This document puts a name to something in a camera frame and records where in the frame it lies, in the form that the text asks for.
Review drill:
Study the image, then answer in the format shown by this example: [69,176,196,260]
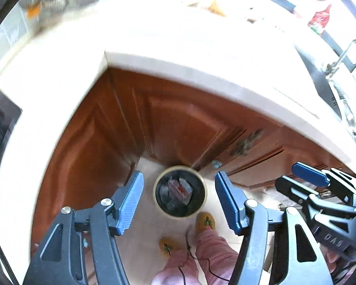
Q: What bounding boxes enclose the steel faucet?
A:
[323,36,356,76]

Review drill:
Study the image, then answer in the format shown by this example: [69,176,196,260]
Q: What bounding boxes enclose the round black trash bin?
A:
[153,166,208,219]

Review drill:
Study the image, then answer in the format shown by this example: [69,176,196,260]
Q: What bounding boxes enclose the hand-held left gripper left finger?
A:
[23,171,144,285]

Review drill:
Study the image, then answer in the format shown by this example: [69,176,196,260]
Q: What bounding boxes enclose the person's left yellow slipper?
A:
[159,237,178,258]

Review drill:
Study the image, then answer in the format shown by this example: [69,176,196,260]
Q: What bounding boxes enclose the stainless steel sink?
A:
[297,44,346,119]

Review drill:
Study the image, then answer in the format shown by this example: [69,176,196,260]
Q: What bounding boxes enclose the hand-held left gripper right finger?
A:
[215,171,334,285]

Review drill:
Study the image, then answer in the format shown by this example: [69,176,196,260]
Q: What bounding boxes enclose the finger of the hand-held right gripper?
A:
[292,162,356,204]
[275,176,356,229]

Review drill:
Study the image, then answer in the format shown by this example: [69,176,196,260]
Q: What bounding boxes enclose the person legs pink trousers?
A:
[178,228,230,285]

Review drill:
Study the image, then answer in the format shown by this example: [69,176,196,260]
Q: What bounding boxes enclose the red spray bottle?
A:
[307,4,333,34]

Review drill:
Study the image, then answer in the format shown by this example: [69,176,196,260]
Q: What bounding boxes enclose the black gas stove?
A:
[0,89,23,205]

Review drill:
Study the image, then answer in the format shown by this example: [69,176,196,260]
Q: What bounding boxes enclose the person's right leg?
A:
[194,230,241,285]

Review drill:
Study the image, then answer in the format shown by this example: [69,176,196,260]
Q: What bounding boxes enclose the dark framed window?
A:
[314,0,356,73]

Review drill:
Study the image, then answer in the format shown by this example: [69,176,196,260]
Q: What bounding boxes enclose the person's right yellow slipper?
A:
[195,212,218,231]

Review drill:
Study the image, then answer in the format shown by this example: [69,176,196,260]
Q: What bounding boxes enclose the person's yellow slipper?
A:
[159,237,178,258]
[195,212,218,231]

